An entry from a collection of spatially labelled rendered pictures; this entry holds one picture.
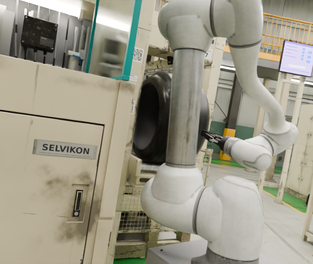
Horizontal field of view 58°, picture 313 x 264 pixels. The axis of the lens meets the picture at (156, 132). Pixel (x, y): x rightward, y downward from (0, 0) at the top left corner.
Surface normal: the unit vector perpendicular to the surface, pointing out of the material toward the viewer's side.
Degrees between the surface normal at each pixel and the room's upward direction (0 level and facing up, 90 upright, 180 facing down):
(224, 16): 124
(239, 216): 83
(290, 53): 90
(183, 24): 98
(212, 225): 93
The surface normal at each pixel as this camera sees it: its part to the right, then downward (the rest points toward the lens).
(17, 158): 0.42, 0.12
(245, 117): 0.07, 0.07
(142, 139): 0.43, -0.49
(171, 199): -0.45, -0.04
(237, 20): -0.49, 0.57
